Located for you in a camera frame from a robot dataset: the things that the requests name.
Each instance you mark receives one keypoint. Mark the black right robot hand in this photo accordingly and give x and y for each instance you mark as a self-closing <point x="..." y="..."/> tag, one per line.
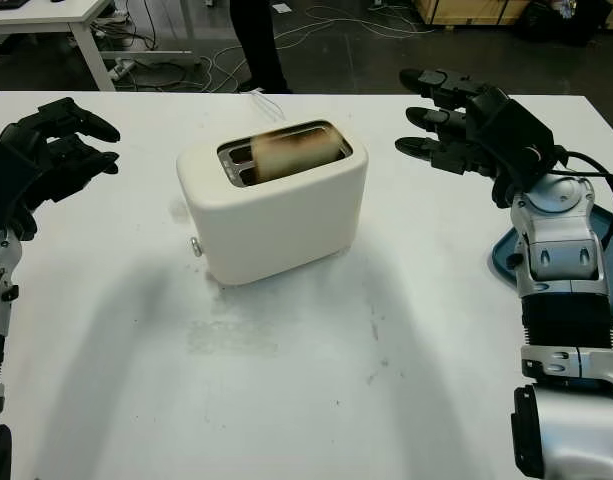
<point x="448" y="84"/>

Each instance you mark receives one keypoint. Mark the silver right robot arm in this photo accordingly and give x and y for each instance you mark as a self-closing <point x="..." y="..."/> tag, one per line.
<point x="561" y="240"/>

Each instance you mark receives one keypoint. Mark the wooden crate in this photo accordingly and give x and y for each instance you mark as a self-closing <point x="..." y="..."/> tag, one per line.
<point x="476" y="10"/>

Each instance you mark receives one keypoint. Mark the white power strip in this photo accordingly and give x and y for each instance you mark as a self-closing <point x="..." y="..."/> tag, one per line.
<point x="123" y="67"/>

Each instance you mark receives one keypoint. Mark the person in black trousers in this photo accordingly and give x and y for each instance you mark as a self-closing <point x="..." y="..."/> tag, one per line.
<point x="261" y="45"/>

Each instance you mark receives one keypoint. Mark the small grey paper sheet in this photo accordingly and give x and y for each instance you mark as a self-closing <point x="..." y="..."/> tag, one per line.
<point x="282" y="8"/>

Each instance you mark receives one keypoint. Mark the black laptop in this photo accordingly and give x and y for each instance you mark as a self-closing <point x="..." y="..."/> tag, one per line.
<point x="6" y="2"/>

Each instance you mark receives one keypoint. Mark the cream two-slot toaster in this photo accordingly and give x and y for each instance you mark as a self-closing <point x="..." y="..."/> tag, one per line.
<point x="276" y="225"/>

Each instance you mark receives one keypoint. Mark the blue plastic tray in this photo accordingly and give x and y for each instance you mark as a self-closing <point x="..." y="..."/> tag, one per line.
<point x="503" y="260"/>

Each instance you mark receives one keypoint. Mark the white desk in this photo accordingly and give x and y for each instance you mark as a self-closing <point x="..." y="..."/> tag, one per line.
<point x="36" y="10"/>

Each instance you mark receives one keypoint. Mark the black bag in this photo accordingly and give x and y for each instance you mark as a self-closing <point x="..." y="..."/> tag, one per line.
<point x="561" y="25"/>

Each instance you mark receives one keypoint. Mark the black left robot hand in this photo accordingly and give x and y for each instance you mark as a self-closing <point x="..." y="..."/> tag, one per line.
<point x="78" y="126"/>

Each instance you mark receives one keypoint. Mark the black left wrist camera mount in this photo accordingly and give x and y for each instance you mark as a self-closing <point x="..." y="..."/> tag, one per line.
<point x="8" y="175"/>

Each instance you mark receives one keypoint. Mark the toast slice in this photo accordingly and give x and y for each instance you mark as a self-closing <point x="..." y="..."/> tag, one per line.
<point x="296" y="152"/>

